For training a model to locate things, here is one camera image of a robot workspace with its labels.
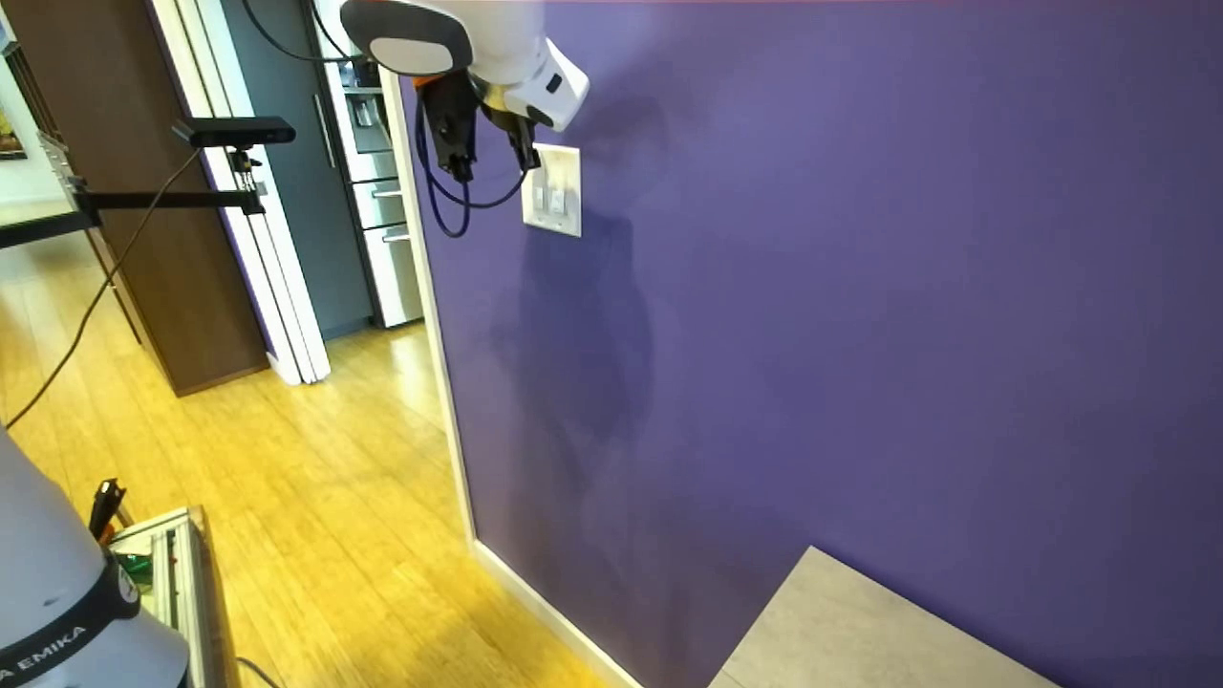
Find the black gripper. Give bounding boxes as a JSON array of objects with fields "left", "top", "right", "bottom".
[{"left": 416, "top": 70, "right": 545, "bottom": 189}]

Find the white shelf with drawers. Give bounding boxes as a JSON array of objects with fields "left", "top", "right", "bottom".
[{"left": 315, "top": 0, "right": 429, "bottom": 333}]

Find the black tripod boom bar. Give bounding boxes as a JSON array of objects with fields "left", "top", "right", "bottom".
[{"left": 0, "top": 185, "right": 266, "bottom": 254}]

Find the brown wooden cupboard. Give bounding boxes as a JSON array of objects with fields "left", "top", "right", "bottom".
[{"left": 2, "top": 0, "right": 272, "bottom": 402}]

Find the black and orange clamp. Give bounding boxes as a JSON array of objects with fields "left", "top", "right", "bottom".
[{"left": 83, "top": 476, "right": 134, "bottom": 546}]

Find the grey concrete-look cabinet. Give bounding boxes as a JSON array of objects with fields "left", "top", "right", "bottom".
[{"left": 708, "top": 544, "right": 1061, "bottom": 688}]

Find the white double light switch plate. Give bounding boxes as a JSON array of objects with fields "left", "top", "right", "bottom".
[{"left": 518, "top": 139, "right": 590, "bottom": 245}]

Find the dark gripper cable loop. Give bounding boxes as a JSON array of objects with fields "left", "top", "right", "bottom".
[{"left": 414, "top": 107, "right": 532, "bottom": 245}]

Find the black camera mount head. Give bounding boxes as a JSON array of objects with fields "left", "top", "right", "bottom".
[{"left": 222, "top": 143, "right": 266, "bottom": 197}]

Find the white sliding door frame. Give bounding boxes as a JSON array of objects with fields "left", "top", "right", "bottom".
[{"left": 148, "top": 0, "right": 336, "bottom": 391}]

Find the thin black camera cable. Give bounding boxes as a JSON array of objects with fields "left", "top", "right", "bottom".
[{"left": 0, "top": 148, "right": 210, "bottom": 432}]

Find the black cable loop behind table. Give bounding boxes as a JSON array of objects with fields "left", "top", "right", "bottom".
[{"left": 232, "top": 654, "right": 285, "bottom": 688}]

